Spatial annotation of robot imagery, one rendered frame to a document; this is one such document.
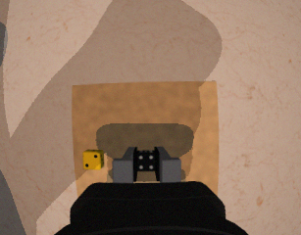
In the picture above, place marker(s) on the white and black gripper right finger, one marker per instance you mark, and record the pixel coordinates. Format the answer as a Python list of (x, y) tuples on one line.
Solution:
[(167, 169)]

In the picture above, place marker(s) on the orange square mat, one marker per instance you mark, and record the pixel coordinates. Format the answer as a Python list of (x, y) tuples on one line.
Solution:
[(181, 116)]

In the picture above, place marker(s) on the yellow die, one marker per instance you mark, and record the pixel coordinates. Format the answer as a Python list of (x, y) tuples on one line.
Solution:
[(93, 159)]

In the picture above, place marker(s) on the black die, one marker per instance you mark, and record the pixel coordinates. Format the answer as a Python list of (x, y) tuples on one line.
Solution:
[(146, 160)]

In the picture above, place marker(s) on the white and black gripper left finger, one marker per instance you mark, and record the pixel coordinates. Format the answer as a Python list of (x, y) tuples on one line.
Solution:
[(123, 171)]

